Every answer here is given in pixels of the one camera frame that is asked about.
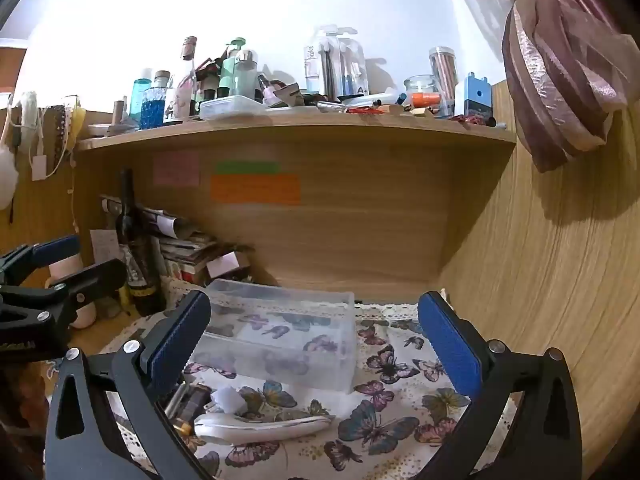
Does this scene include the glass candle jar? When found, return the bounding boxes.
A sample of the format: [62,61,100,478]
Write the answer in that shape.
[403,75,442,109]

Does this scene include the dark wine bottle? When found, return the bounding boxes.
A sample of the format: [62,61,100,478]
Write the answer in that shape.
[116,169,167,317]

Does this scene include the lace trim card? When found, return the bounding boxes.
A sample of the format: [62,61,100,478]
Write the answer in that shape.
[40,104,82,162]

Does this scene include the stack of books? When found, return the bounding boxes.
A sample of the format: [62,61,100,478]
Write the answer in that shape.
[160,232,253,287]

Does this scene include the rolled magazine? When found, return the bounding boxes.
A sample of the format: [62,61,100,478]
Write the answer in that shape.
[100,194,189,239]

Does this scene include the clear plastic storage box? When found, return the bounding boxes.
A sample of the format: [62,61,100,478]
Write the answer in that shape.
[187,278,357,395]

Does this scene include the white paper note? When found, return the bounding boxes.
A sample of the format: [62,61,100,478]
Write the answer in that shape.
[90,229,124,267]

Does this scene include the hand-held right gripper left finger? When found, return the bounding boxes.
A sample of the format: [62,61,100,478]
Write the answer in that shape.
[44,290,213,480]

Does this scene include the green sticky note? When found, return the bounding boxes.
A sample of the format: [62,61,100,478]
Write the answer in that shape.
[215,161,281,176]

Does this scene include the clear flat plastic case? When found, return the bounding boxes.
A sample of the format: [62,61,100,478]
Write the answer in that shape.
[199,95,267,121]

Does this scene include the dark brown cloth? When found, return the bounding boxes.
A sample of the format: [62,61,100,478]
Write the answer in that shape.
[0,360,53,480]

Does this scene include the small white cube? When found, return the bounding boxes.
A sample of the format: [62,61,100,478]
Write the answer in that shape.
[210,386,247,415]

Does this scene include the blue rectangular box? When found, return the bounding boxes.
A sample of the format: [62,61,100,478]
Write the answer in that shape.
[463,72,494,120]

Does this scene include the small white card box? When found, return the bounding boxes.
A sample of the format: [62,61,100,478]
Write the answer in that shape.
[207,252,241,276]

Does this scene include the knotted pink curtain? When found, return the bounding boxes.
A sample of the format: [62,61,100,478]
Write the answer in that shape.
[422,0,637,174]

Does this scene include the white handheld beauty device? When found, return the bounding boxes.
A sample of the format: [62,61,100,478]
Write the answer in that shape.
[193,409,335,446]

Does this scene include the black gold lipstick tube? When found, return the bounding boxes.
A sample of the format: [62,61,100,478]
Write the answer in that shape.
[166,383,214,420]

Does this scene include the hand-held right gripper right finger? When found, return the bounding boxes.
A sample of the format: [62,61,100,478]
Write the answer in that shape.
[415,290,584,480]

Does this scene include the wooden shelf board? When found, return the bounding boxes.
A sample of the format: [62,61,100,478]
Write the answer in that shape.
[74,109,519,154]

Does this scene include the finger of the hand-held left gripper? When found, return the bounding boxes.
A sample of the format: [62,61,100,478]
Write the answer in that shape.
[0,259,129,332]
[0,234,82,286]

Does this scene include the orange sticky note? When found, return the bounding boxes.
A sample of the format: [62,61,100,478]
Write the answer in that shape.
[210,174,303,206]

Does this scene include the teal clear bottle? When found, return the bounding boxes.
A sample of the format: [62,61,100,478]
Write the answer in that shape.
[129,68,153,122]

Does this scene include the blue beaded glass bottle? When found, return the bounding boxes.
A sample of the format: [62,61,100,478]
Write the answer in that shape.
[140,71,172,130]

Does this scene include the pale green silver-capped bottle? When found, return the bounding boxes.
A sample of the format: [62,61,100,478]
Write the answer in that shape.
[233,49,259,99]

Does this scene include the butterfly print tablecloth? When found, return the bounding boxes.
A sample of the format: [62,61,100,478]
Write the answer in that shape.
[100,280,526,480]

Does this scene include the clear jar of straws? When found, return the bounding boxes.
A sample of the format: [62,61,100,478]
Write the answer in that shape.
[428,47,459,116]

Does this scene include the corked clear glass bottle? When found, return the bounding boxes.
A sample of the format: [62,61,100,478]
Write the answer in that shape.
[174,36,199,119]

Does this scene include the white fluffy hanging ornament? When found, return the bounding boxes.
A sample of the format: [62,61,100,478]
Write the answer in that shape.
[0,91,41,211]

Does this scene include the packaged brush set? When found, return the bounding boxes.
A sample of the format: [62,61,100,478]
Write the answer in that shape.
[303,25,371,102]

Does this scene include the green pump bottle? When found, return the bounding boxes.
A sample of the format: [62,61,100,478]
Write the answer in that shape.
[220,37,248,99]

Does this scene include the pink sticky note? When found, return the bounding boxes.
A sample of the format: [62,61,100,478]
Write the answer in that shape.
[152,154,201,189]

